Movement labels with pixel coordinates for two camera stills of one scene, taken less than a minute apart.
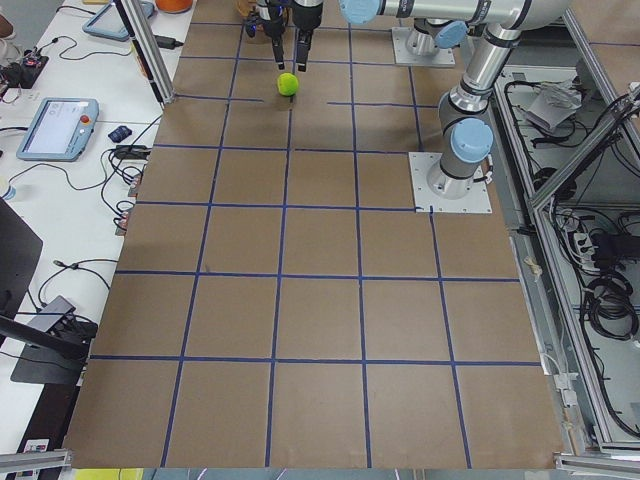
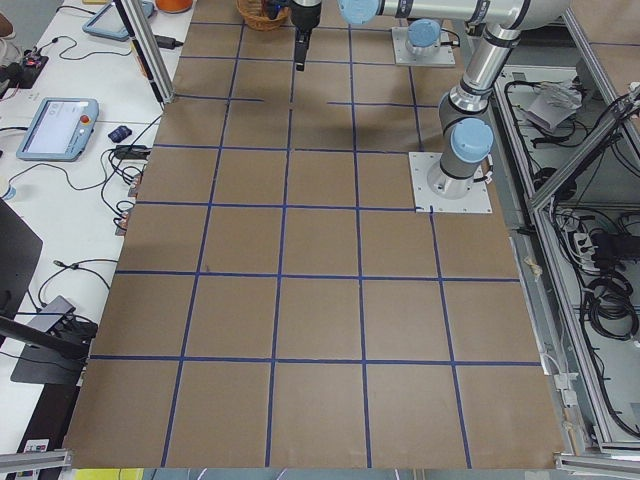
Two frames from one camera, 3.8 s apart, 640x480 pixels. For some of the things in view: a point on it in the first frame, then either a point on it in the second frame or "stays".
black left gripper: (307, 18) stays
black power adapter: (167, 42) stays
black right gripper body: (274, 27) → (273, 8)
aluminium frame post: (148, 51) stays
